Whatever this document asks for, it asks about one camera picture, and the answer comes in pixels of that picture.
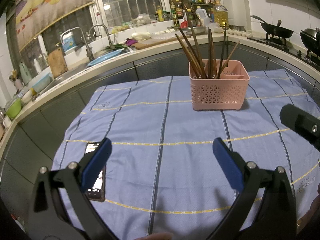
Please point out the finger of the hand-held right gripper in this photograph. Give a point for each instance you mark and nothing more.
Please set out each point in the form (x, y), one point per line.
(290, 116)

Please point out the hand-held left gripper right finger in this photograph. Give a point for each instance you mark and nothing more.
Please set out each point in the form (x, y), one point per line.
(227, 165)

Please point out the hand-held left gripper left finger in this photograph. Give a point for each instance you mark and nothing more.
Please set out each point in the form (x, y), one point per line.
(97, 165)

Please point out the pink perforated utensil basket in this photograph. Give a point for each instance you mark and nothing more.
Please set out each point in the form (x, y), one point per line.
(217, 95)

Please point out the light brown wooden chopstick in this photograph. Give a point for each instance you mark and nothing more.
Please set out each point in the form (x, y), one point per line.
(231, 53)

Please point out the black chopstick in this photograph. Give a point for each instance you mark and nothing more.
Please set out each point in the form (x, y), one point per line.
(223, 47)

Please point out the black smartphone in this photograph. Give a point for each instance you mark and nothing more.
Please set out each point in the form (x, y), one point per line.
(97, 192)

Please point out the blue striped tablecloth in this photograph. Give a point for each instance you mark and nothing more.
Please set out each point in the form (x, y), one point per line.
(140, 120)

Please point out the black wok with lid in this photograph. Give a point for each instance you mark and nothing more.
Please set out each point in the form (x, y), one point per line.
(311, 40)

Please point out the white egg tray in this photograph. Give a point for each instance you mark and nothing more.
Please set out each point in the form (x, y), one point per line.
(237, 32)

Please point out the pale blue plastic basin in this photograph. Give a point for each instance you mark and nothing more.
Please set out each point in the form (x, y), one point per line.
(42, 82)

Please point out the green bowl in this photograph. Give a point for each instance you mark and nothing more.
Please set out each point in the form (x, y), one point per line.
(13, 110)

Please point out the blue plate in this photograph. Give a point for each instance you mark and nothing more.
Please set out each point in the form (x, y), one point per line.
(105, 57)

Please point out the upright wooden cutting board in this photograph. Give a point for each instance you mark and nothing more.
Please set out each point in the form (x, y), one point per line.
(57, 63)

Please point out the tall steel faucet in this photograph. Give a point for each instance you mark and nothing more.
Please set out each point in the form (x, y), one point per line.
(88, 52)

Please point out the pale green kettle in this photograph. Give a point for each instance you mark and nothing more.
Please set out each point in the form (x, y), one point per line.
(25, 75)

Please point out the green vegetables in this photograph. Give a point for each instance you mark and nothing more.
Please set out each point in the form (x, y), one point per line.
(115, 47)

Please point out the yellow cooking oil bottle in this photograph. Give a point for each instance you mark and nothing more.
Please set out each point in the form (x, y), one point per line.
(220, 16)

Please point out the stainless steel bowl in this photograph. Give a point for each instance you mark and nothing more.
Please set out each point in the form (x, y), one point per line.
(198, 31)

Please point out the white detergent bottle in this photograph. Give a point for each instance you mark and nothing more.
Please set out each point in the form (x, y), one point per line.
(68, 42)

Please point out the kitchen counter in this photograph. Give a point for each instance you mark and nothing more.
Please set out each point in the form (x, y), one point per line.
(155, 52)

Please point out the purple plastic bag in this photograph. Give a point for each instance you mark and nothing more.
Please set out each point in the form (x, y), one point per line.
(131, 42)

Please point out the flat wooden chopping board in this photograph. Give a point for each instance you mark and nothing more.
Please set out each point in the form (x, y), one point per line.
(145, 45)

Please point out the white plastic jug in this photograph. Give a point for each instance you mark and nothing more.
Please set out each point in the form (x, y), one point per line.
(202, 15)

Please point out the tray of white buns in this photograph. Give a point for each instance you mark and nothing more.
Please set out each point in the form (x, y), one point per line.
(162, 33)

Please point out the white plastic bag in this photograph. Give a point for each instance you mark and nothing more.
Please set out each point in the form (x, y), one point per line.
(140, 19)

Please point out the row of condiment bottles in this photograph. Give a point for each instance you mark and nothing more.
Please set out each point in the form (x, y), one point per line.
(178, 10)

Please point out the barred window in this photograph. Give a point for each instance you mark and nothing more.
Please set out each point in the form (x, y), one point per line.
(130, 0)

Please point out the painted window blind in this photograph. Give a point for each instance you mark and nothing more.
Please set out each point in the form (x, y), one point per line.
(50, 0)

